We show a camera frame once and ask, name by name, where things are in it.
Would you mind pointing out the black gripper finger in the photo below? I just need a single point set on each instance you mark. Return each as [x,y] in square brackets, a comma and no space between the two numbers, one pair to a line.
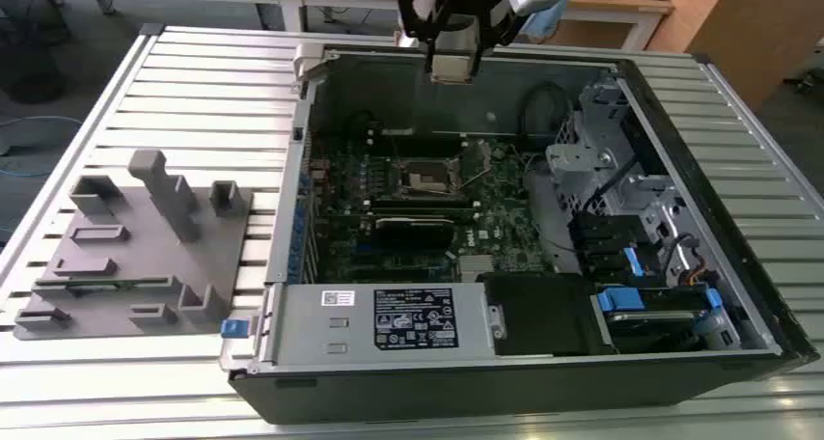
[406,10]
[483,49]

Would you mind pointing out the RAM slot black clips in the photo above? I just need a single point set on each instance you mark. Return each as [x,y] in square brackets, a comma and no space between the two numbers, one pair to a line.
[419,200]
[419,210]

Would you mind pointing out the RAM slot white clips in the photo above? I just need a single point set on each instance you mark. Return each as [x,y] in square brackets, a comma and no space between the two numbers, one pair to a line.
[419,205]
[419,215]

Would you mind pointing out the grey case latch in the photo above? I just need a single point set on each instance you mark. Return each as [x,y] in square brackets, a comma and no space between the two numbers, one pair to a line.
[310,61]

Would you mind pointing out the silver disk bay cage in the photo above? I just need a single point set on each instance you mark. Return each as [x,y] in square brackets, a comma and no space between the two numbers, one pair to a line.
[579,189]

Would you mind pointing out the green motherboard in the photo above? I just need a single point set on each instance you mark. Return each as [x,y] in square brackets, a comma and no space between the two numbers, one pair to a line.
[509,228]

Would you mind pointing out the black graphics card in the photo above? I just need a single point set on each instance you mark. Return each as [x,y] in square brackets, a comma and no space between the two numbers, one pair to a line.
[413,235]

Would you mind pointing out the wooden cabinet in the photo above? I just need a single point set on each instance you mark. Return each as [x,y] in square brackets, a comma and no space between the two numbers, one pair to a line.
[761,35]

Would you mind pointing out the silver chipset heatsink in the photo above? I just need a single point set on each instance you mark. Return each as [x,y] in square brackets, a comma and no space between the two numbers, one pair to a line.
[477,262]

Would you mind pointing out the blue bay latch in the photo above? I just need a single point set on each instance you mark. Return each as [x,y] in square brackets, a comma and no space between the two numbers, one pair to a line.
[633,261]

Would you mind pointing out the black chair base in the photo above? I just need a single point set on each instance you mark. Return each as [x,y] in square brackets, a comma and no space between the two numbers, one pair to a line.
[813,80]

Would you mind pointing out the black plastic shroud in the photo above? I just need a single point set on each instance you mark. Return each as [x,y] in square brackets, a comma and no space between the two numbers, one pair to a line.
[541,314]

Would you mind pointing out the hard disk in blue carrier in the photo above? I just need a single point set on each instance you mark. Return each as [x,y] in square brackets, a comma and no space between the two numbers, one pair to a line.
[622,299]

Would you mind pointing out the black mesh waste bin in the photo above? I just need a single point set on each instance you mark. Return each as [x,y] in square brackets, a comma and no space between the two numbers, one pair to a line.
[35,85]

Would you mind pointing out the silver power supply unit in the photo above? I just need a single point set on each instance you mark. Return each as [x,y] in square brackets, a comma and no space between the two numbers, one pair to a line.
[310,334]

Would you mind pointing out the grey parts rack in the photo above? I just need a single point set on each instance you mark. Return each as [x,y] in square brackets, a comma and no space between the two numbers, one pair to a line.
[161,266]

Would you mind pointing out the blue case latch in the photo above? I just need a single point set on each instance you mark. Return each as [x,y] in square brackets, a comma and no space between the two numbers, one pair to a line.
[234,329]

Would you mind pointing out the green RAM stick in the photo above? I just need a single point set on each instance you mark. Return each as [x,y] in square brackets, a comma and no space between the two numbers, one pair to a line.
[129,283]

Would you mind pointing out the black PC case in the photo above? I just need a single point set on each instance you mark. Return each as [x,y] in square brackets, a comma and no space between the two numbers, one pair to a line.
[515,396]

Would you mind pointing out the black plastic drive bracket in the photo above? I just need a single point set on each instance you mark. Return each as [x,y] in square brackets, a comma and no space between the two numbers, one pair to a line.
[606,237]

